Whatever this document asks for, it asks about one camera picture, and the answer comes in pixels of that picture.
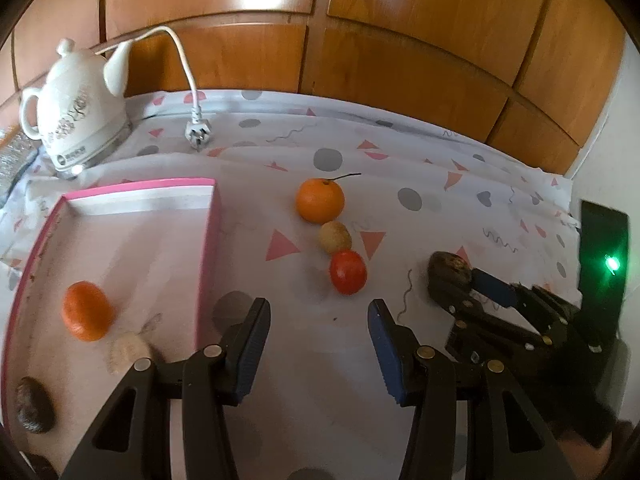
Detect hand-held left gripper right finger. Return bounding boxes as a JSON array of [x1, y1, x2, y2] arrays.
[[367, 298, 576, 480]]

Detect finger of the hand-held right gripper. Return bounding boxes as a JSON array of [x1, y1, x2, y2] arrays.
[[427, 277, 502, 342], [471, 267, 577, 332]]

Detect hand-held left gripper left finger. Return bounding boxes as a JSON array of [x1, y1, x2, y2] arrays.
[[60, 297, 272, 480]]

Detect dark brown water chestnut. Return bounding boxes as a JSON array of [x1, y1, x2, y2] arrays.
[[428, 251, 473, 286], [15, 376, 55, 433]]

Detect pale root slice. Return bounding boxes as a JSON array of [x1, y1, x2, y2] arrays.
[[107, 332, 156, 376]]

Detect pink shallow box tray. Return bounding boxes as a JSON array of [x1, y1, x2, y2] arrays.
[[0, 177, 223, 467]]

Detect large orange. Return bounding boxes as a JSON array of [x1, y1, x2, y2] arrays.
[[62, 281, 114, 342]]

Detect person's right forearm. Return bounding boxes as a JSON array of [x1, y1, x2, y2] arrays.
[[552, 420, 633, 480]]

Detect red tomato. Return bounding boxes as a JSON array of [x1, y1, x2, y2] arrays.
[[329, 250, 368, 296]]

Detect brown kiwi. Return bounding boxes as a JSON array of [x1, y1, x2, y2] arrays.
[[319, 221, 353, 254]]

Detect small orange with stem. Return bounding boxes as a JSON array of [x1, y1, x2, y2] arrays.
[[295, 173, 363, 225]]

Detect white patterned tablecloth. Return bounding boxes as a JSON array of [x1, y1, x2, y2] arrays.
[[0, 87, 586, 480]]

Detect wooden panelled cabinet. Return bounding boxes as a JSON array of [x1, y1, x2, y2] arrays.
[[0, 0, 628, 178]]

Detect white ceramic electric kettle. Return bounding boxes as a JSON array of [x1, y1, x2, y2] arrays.
[[19, 38, 133, 178]]

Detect white power cable with plug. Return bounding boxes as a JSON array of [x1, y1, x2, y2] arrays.
[[90, 26, 213, 152]]

